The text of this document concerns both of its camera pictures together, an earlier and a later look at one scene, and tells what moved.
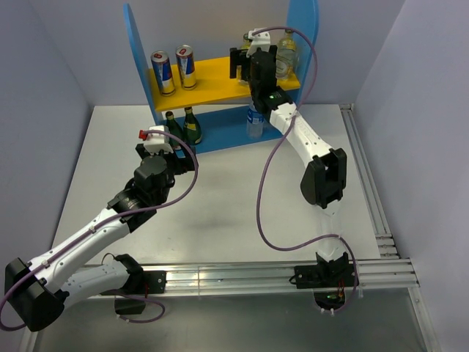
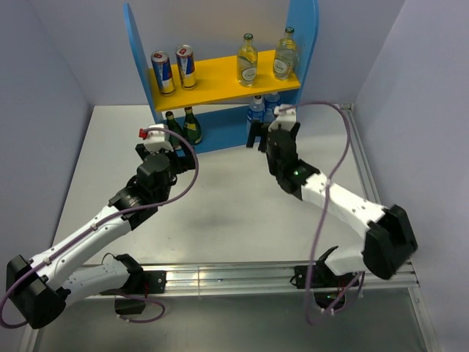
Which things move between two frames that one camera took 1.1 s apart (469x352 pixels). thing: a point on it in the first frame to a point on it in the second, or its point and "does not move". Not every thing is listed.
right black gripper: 237,57 to 258,128
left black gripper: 184,164 does not move
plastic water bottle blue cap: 254,123 does not move
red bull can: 187,67 does not move
